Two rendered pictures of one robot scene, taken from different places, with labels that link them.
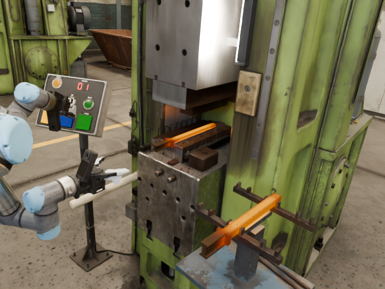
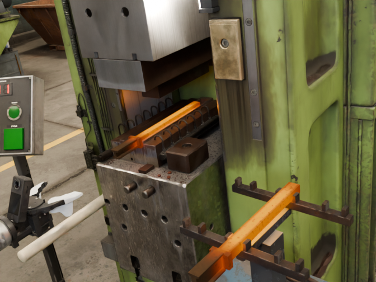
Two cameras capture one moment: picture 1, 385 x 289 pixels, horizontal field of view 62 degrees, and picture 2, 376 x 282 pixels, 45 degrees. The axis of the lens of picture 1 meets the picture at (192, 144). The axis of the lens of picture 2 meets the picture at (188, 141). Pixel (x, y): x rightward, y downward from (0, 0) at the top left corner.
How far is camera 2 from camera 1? 0.09 m
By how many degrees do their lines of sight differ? 1
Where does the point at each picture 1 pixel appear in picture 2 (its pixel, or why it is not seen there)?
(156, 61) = (91, 33)
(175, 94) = (127, 73)
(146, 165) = (111, 180)
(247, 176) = (253, 166)
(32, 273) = not seen: outside the picture
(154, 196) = (133, 221)
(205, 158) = (188, 154)
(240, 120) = (226, 89)
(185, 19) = not seen: outside the picture
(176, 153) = (149, 155)
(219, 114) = (202, 87)
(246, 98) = (226, 58)
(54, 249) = not seen: outside the picture
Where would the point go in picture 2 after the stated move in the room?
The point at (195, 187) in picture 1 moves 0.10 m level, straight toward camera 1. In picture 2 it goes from (183, 196) to (183, 215)
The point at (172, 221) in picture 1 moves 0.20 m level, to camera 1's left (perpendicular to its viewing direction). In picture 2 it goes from (163, 250) to (104, 258)
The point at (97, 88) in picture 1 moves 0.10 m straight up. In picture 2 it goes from (21, 88) to (13, 60)
